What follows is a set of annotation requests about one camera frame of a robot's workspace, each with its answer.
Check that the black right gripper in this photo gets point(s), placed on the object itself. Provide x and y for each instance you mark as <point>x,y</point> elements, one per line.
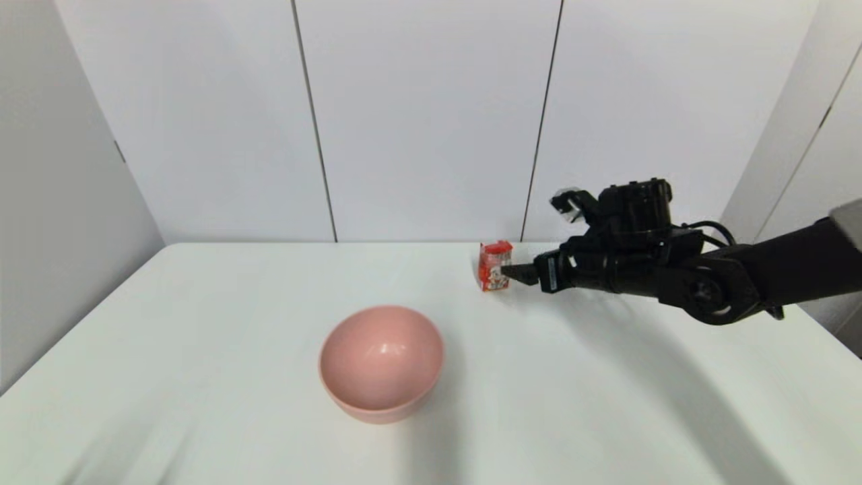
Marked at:
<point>576,269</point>

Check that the small red milk carton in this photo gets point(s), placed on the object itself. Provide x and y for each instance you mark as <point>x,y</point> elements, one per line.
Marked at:
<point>491,259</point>

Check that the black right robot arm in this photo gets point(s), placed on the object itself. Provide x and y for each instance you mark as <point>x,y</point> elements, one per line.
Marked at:
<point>774,269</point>

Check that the pink ribbed bowl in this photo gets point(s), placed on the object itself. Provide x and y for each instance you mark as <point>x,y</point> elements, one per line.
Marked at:
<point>380,364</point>

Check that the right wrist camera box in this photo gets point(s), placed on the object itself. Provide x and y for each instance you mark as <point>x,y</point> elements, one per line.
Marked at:
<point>572,202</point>

